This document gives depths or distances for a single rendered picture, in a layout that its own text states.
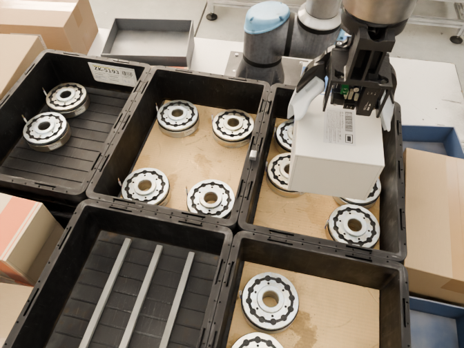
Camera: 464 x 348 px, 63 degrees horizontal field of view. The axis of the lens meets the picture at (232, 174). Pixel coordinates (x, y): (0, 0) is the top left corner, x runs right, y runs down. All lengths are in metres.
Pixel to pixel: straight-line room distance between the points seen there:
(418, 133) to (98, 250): 0.89
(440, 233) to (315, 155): 0.41
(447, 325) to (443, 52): 2.18
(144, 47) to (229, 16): 1.60
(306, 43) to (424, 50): 1.86
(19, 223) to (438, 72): 1.30
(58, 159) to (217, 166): 0.38
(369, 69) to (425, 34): 2.54
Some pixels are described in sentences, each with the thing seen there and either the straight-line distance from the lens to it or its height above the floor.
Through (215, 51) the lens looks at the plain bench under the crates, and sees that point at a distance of 1.41.
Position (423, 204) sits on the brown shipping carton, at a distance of 0.89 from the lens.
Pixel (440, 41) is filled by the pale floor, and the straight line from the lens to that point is 2.99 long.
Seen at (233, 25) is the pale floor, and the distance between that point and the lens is 2.81.
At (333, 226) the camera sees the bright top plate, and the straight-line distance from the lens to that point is 0.79.
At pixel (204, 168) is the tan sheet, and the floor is 0.83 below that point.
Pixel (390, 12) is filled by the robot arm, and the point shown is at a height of 1.33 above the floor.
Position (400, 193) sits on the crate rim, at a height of 0.93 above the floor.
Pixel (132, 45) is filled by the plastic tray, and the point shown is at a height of 0.75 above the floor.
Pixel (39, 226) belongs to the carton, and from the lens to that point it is 0.82.
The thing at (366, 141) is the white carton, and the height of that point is 1.13.
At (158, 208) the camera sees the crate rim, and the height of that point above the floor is 0.93.
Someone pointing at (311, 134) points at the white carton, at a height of 1.13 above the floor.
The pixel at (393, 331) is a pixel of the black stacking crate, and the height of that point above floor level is 0.90.
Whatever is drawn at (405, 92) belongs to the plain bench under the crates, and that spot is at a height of 0.70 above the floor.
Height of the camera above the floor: 1.54
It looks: 55 degrees down
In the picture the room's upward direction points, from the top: straight up
